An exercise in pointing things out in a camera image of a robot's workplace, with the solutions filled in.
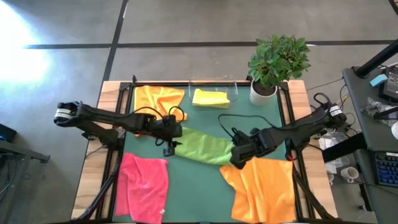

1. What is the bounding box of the clear plastic bin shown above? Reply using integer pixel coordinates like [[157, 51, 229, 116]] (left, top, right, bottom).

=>
[[188, 79, 239, 110]]

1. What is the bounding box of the pink microfiber towel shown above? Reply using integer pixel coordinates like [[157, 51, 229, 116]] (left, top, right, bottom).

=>
[[114, 152, 170, 224]]

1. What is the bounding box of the white ribbed plant pot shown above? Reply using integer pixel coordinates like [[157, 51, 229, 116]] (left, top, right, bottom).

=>
[[249, 79, 279, 106]]

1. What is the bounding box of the yellow microfiber towel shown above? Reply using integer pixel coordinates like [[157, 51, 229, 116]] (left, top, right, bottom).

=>
[[192, 88, 231, 110]]

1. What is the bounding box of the grey side desk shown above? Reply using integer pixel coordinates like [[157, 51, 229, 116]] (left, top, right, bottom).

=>
[[341, 67, 398, 224]]

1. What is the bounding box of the black keyboard with blue keys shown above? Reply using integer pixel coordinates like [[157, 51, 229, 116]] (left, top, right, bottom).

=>
[[374, 151, 398, 188]]

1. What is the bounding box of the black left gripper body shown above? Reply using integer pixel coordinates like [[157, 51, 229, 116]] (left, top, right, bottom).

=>
[[148, 114, 184, 157]]

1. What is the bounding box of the black desk device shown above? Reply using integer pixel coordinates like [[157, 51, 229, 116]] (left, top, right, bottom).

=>
[[377, 66, 398, 103]]

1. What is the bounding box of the green leafy plant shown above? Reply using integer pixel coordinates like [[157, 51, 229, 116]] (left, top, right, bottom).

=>
[[248, 34, 312, 88]]

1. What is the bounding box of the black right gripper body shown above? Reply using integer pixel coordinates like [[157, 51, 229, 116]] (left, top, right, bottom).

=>
[[229, 127, 274, 170]]

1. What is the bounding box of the green table mat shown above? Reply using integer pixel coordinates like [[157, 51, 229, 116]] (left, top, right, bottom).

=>
[[126, 85, 289, 223]]

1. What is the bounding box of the green microfiber towel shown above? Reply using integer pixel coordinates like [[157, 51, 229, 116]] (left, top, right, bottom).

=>
[[174, 126, 236, 166]]

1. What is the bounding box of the black floor case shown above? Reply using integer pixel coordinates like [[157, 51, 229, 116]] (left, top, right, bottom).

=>
[[0, 123, 18, 144]]

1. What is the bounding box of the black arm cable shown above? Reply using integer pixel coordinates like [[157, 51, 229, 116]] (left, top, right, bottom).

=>
[[217, 113, 280, 141], [133, 105, 187, 125]]

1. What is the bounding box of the orange microfiber towel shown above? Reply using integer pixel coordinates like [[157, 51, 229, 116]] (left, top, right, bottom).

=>
[[133, 85, 188, 138], [218, 156, 297, 224]]

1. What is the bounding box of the black round pole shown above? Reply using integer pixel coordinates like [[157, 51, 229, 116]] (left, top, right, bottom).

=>
[[354, 39, 398, 79]]

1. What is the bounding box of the black flat bar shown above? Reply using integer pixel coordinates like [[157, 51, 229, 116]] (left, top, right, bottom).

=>
[[322, 132, 368, 163]]

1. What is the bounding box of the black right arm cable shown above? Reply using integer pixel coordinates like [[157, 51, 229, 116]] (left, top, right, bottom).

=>
[[217, 113, 280, 141]]

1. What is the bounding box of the black frame strut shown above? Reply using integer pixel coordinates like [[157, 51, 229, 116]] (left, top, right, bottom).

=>
[[76, 149, 124, 222], [291, 167, 336, 222]]

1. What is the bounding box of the blue sticky note pad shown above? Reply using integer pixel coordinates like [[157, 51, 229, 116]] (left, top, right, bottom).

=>
[[369, 73, 389, 88]]

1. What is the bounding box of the clear plastic bag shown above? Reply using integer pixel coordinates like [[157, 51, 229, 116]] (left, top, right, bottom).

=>
[[360, 96, 398, 122]]

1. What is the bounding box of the black floor stand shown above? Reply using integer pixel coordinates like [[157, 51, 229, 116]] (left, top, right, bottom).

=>
[[0, 139, 51, 164]]

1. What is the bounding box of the white mug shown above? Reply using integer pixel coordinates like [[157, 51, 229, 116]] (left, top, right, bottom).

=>
[[340, 166, 360, 184]]

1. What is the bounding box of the black aluminium table frame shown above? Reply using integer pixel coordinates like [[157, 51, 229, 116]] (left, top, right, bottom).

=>
[[115, 74, 301, 224]]

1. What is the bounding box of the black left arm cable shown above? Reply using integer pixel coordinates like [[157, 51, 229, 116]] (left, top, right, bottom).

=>
[[133, 105, 187, 125]]

